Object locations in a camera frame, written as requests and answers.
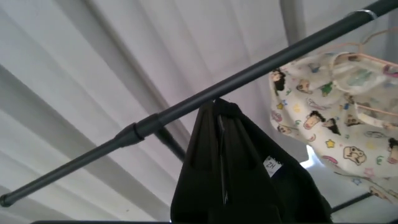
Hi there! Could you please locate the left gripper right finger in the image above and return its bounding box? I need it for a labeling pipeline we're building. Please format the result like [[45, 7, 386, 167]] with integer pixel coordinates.
[[218, 113, 282, 223]]

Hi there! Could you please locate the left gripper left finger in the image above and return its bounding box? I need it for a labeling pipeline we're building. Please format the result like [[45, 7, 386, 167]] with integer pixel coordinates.
[[170, 100, 225, 223]]

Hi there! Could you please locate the black garment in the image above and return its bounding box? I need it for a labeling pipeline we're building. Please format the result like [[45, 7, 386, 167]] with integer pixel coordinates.
[[213, 98, 333, 223]]

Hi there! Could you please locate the cream printed garment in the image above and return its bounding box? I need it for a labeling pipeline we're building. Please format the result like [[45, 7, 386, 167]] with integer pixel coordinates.
[[269, 51, 398, 205]]

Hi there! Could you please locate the black clothes rack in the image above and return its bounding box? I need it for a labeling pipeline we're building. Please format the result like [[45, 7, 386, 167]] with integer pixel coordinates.
[[0, 0, 398, 214]]

